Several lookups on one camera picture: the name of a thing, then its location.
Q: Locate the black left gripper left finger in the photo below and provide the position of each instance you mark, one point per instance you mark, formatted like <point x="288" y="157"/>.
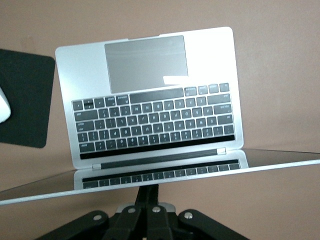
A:
<point x="125" y="225"/>

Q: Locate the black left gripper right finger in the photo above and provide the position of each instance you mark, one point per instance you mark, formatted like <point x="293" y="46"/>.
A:
<point x="162" y="225"/>

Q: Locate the silver laptop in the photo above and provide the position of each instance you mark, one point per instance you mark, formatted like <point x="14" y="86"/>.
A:
<point x="82" y="75"/>

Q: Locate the black mouse pad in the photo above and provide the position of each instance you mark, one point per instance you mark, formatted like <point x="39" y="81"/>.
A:
<point x="27" y="100"/>

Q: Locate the white computer mouse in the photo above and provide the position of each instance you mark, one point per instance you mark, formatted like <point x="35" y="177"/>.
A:
<point x="3" y="107"/>

